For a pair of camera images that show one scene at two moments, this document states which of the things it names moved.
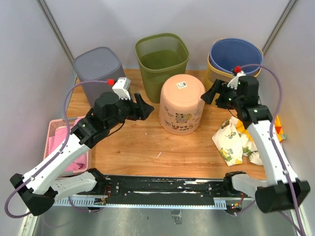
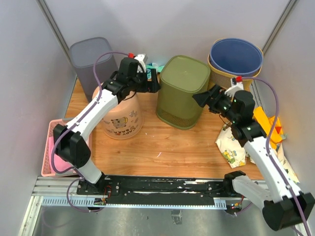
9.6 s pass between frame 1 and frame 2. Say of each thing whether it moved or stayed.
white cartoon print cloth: stayed
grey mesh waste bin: moved
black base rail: stayed
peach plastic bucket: moved
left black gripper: moved
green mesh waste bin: moved
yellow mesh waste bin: stayed
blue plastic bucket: stayed
